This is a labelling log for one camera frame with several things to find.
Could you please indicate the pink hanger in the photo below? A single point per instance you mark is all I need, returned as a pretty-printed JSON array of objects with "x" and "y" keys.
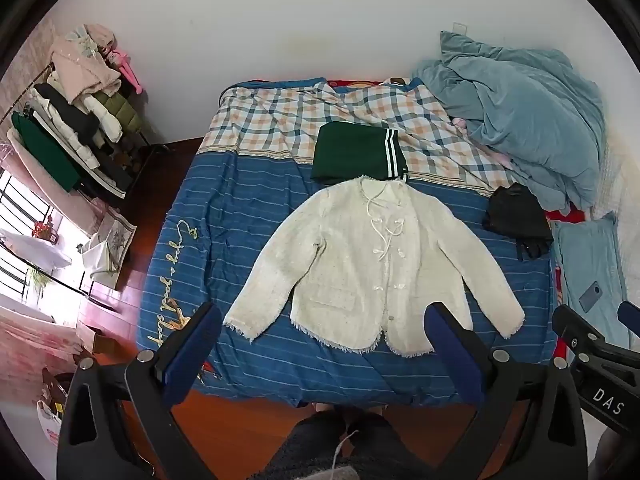
[{"x": 126, "y": 70}]

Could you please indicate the pink sheer curtain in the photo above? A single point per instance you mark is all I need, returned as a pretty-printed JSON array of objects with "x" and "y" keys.
[{"x": 50, "y": 185}]

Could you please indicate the black clothes rack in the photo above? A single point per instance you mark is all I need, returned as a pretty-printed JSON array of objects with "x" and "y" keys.
[{"x": 145, "y": 152}]

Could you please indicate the black garment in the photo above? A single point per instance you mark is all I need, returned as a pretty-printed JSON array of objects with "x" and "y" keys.
[{"x": 515, "y": 215}]

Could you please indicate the grey smartphone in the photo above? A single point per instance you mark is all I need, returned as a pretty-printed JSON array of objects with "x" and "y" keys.
[{"x": 591, "y": 296}]

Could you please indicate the cardboard box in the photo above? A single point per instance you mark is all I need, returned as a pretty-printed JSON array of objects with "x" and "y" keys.
[{"x": 97, "y": 341}]

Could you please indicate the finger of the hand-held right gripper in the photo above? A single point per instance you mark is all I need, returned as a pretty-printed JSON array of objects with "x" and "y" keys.
[
  {"x": 629, "y": 312},
  {"x": 575, "y": 325}
]

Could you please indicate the white plastic bag red print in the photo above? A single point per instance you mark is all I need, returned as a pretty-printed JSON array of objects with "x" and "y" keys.
[{"x": 50, "y": 410}]

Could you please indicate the white wall hook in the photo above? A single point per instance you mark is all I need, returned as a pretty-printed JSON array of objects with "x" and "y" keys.
[{"x": 459, "y": 27}]

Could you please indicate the light blue pillow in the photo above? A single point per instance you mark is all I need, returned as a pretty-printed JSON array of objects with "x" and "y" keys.
[{"x": 585, "y": 255}]

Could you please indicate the folded green garment white stripes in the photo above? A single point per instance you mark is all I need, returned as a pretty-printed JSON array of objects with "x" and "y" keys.
[{"x": 350, "y": 152}]

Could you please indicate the white patterned tote bag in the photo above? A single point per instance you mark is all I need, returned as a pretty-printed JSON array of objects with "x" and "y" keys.
[{"x": 112, "y": 240}]

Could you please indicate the white fringed tweed jacket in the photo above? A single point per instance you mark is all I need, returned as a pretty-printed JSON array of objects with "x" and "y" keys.
[{"x": 350, "y": 260}]

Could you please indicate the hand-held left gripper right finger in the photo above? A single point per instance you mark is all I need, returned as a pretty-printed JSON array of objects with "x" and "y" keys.
[{"x": 452, "y": 355}]

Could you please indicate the window with black grille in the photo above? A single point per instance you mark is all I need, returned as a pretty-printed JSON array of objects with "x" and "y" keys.
[{"x": 20, "y": 260}]

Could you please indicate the pile of hanging clothes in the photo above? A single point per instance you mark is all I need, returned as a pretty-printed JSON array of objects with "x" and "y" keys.
[{"x": 65, "y": 120}]

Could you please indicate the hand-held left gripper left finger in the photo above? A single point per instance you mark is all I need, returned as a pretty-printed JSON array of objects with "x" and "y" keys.
[{"x": 192, "y": 355}]

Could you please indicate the light blue duvet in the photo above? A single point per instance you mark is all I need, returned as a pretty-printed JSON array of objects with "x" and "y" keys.
[{"x": 525, "y": 110}]

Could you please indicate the person's legs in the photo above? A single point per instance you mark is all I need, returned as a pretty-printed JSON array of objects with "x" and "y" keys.
[{"x": 310, "y": 445}]

